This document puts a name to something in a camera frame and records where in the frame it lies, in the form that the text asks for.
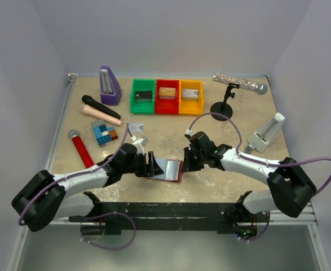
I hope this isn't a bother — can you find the pink microphone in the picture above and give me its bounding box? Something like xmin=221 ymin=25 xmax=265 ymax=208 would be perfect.
xmin=82 ymin=105 xmax=122 ymax=126

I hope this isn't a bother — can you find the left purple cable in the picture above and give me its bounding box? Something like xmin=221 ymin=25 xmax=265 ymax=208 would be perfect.
xmin=18 ymin=123 xmax=138 ymax=251

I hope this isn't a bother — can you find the aluminium frame rail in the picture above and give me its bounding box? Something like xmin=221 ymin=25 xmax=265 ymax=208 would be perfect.
xmin=45 ymin=73 xmax=78 ymax=171

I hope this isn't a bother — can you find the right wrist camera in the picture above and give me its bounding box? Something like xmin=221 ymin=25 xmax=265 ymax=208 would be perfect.
xmin=184 ymin=129 xmax=198 ymax=150

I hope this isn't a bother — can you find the blue credit card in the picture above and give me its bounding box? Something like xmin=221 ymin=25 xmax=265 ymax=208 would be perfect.
xmin=128 ymin=123 xmax=144 ymax=134

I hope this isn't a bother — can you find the yellow plastic bin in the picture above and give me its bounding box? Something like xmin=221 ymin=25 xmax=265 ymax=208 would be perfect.
xmin=178 ymin=80 xmax=204 ymax=116

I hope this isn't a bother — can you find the green plastic bin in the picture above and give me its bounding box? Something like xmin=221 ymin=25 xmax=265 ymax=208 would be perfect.
xmin=130 ymin=78 xmax=156 ymax=114

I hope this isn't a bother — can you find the black microphone stand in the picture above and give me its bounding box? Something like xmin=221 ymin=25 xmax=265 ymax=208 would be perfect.
xmin=210 ymin=84 xmax=240 ymax=121

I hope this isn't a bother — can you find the purple metronome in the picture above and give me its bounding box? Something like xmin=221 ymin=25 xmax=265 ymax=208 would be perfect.
xmin=99 ymin=66 xmax=122 ymax=106

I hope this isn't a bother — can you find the black microphone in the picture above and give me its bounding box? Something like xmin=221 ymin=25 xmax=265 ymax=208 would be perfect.
xmin=82 ymin=95 xmax=121 ymax=120

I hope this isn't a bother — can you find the silver glitter microphone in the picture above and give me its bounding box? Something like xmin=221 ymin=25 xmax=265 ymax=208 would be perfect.
xmin=213 ymin=72 xmax=268 ymax=95

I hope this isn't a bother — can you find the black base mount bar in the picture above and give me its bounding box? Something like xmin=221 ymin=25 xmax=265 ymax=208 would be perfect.
xmin=69 ymin=202 xmax=268 ymax=235

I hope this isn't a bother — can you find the blue toy brick block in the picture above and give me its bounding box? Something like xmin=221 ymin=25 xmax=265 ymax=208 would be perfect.
xmin=91 ymin=120 xmax=118 ymax=147

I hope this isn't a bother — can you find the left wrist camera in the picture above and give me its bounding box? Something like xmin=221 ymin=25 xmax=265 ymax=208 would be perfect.
xmin=131 ymin=136 xmax=149 ymax=154

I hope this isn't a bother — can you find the black card stack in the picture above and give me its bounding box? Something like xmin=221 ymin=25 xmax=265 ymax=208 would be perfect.
xmin=135 ymin=90 xmax=153 ymax=103

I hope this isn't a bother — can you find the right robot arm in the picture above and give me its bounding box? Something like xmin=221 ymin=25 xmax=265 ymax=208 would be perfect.
xmin=182 ymin=131 xmax=316 ymax=221

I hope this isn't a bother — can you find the red plastic bin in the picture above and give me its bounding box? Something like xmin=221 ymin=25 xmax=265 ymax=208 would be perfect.
xmin=155 ymin=79 xmax=179 ymax=115

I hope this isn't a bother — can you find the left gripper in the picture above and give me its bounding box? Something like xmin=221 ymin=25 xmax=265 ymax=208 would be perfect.
xmin=122 ymin=151 xmax=164 ymax=177

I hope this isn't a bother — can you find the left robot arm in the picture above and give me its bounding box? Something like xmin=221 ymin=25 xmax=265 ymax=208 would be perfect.
xmin=11 ymin=143 xmax=164 ymax=232

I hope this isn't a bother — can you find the white metronome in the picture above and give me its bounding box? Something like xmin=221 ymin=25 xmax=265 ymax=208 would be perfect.
xmin=244 ymin=113 xmax=285 ymax=154

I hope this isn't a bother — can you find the gold card stack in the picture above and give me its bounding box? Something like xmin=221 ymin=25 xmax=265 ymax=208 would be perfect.
xmin=158 ymin=87 xmax=176 ymax=100

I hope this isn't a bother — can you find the silver card stack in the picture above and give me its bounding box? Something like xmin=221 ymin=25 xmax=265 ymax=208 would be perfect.
xmin=182 ymin=88 xmax=199 ymax=100

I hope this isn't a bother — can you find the red glitter microphone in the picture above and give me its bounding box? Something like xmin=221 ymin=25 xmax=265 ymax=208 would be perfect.
xmin=68 ymin=129 xmax=95 ymax=168

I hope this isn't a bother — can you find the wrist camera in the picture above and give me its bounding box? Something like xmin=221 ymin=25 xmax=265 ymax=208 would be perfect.
xmin=131 ymin=136 xmax=149 ymax=154
xmin=184 ymin=129 xmax=198 ymax=150

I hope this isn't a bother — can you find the red leather card holder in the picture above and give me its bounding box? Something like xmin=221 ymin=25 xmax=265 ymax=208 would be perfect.
xmin=149 ymin=158 xmax=183 ymax=183

